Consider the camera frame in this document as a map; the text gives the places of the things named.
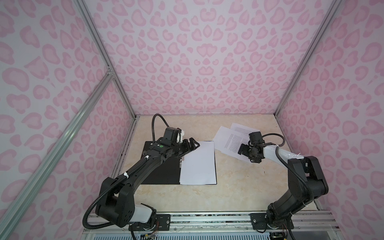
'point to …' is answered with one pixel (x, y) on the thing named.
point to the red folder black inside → (169, 172)
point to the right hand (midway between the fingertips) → (245, 152)
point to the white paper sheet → (198, 167)
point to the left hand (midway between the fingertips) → (195, 145)
